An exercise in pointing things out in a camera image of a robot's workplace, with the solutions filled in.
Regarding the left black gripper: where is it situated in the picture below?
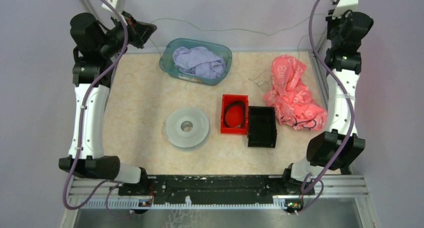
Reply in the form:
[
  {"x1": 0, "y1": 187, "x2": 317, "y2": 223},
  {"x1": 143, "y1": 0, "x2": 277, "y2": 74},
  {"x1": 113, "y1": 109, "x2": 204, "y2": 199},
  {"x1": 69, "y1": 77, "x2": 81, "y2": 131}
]
[{"x1": 98, "y1": 9, "x2": 157, "y2": 58}]

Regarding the thin green cable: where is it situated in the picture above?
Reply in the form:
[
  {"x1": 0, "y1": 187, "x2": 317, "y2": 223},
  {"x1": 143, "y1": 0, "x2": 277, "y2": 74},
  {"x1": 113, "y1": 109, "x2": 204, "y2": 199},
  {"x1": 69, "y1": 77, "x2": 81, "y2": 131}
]
[{"x1": 147, "y1": 12, "x2": 329, "y2": 92}]

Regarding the grey plastic cable spool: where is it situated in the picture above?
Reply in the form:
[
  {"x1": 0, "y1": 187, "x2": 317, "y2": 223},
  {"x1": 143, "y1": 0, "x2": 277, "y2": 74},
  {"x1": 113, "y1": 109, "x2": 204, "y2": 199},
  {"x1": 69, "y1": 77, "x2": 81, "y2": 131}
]
[{"x1": 164, "y1": 107, "x2": 210, "y2": 151}]

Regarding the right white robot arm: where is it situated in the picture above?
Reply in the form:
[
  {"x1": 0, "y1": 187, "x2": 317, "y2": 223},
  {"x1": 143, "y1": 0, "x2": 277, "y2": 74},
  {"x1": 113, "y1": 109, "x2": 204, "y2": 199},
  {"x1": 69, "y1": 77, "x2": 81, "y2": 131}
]
[{"x1": 281, "y1": 10, "x2": 374, "y2": 194}]

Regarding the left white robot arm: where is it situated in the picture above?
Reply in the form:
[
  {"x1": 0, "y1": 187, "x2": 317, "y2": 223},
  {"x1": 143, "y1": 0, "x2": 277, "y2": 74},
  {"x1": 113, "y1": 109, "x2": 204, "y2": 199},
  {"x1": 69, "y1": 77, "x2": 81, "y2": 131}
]
[{"x1": 58, "y1": 12, "x2": 157, "y2": 195}]

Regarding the teal plastic basin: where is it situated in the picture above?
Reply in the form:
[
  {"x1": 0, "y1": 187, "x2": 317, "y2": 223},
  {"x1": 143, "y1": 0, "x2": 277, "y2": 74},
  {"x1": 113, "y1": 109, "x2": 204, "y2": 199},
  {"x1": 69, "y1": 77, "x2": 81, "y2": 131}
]
[{"x1": 159, "y1": 38, "x2": 233, "y2": 86}]

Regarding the purple cloth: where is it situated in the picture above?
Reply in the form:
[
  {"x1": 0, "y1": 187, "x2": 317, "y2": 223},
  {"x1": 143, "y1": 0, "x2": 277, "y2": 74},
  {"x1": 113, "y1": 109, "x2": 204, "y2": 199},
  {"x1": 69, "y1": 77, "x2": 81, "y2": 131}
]
[{"x1": 172, "y1": 46, "x2": 226, "y2": 79}]

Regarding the pink patterned cloth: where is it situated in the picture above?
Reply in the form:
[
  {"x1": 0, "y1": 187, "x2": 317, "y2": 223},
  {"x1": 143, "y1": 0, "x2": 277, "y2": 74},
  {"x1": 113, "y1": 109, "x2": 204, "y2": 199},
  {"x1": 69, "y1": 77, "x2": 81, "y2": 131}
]
[{"x1": 263, "y1": 55, "x2": 328, "y2": 131}]

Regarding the red plastic bin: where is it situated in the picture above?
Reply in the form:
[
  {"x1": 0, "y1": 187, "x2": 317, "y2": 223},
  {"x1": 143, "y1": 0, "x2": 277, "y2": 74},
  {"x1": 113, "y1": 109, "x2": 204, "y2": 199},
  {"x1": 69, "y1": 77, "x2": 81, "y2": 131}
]
[{"x1": 220, "y1": 94, "x2": 249, "y2": 135}]

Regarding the black plastic bin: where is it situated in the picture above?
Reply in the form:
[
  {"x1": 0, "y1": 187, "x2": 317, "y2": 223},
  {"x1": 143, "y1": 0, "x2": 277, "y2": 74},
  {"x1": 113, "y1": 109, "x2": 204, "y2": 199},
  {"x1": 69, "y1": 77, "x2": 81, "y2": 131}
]
[{"x1": 247, "y1": 106, "x2": 278, "y2": 148}]

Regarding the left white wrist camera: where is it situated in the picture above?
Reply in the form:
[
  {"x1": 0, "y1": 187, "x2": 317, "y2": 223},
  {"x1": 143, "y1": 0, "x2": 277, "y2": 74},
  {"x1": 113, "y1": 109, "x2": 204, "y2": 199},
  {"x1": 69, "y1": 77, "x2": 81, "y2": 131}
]
[{"x1": 105, "y1": 0, "x2": 126, "y2": 13}]

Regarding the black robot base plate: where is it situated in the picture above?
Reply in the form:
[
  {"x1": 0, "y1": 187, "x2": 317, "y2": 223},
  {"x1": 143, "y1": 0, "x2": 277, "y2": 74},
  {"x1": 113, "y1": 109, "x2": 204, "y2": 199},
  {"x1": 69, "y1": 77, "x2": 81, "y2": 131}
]
[{"x1": 118, "y1": 174, "x2": 302, "y2": 205}]

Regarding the grey slotted cable duct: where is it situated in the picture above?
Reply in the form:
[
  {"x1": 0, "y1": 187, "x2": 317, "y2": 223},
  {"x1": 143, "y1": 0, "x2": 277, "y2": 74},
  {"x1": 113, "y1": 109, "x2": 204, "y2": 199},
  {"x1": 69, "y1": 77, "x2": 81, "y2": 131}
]
[{"x1": 83, "y1": 196, "x2": 301, "y2": 211}]

